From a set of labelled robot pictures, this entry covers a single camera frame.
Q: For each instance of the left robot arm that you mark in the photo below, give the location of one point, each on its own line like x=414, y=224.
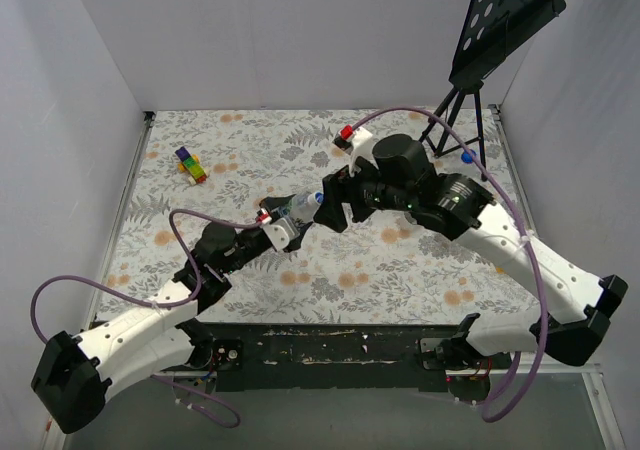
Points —
x=78, y=374

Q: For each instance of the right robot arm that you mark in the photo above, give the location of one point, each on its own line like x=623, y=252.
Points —
x=395, y=174

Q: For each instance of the black base beam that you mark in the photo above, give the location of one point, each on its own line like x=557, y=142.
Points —
x=310, y=356

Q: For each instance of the floral table cloth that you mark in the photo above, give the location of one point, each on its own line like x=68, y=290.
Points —
x=382, y=271

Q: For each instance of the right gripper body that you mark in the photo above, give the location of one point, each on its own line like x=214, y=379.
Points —
x=335, y=200

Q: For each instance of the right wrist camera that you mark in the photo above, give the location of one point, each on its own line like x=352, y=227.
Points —
x=358, y=143

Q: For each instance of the clear bottle silver label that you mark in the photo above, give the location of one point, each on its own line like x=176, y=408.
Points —
x=302, y=207

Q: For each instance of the black music stand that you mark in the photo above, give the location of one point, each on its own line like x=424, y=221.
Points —
x=492, y=31

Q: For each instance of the multicolour toy brick stack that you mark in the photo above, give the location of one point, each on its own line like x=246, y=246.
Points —
x=189, y=164

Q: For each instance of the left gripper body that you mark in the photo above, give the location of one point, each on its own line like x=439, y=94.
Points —
x=301, y=234

